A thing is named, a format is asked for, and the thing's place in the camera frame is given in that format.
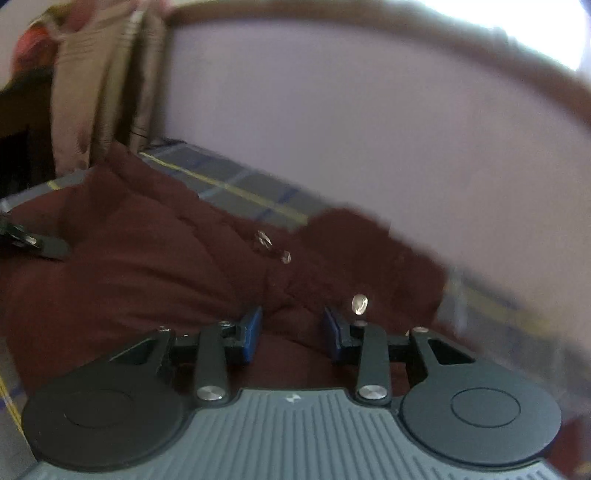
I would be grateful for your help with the orange cloth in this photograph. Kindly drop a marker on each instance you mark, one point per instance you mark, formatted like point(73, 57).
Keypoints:
point(34, 44)

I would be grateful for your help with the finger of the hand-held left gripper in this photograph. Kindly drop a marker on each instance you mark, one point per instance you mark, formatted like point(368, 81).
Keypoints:
point(48, 247)

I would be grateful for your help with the maroon puffer jacket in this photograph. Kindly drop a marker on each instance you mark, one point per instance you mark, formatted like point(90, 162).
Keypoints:
point(161, 267)

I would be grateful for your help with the dark wooden furniture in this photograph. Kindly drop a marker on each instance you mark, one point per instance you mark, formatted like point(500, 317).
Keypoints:
point(23, 138)

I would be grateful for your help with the grey plaid bed sheet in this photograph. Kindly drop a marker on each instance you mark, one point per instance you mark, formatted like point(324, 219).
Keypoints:
point(240, 184)

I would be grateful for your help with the wooden window frame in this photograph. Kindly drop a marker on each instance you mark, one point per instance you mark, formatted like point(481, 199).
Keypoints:
point(221, 10)

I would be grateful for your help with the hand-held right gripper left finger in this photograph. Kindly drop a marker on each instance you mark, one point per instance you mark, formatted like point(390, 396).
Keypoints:
point(252, 333)

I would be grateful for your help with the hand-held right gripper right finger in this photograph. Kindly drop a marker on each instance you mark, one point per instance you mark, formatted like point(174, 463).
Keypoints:
point(330, 333)

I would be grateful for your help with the beige patterned curtain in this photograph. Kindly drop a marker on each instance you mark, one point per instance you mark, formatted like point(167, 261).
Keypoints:
point(92, 92)

